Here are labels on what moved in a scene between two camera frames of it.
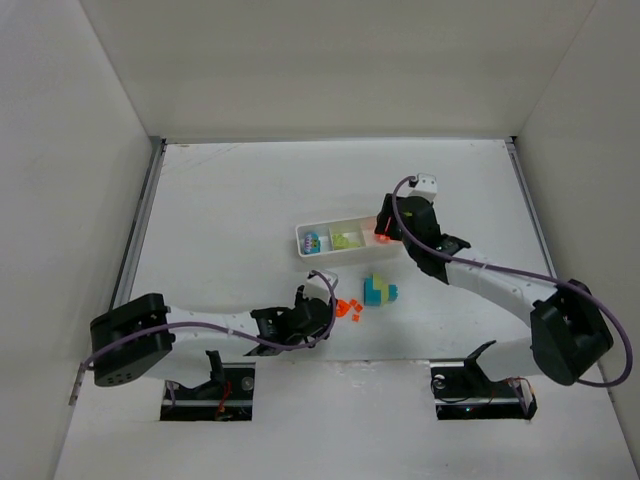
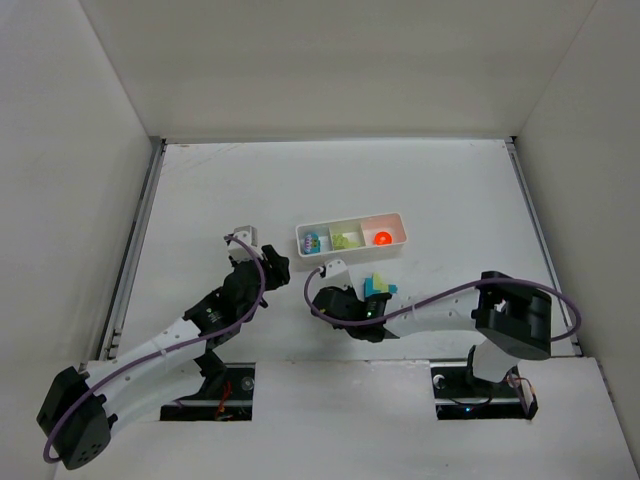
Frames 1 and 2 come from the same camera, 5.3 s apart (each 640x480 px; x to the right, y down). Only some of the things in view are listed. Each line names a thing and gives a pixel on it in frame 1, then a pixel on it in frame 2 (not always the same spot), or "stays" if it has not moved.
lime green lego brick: (340, 241) stays
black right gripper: (392, 215) to (329, 301)
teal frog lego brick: (312, 243) stays
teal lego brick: (372, 297) stays
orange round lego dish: (382, 238) stays
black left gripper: (323, 310) to (272, 265)
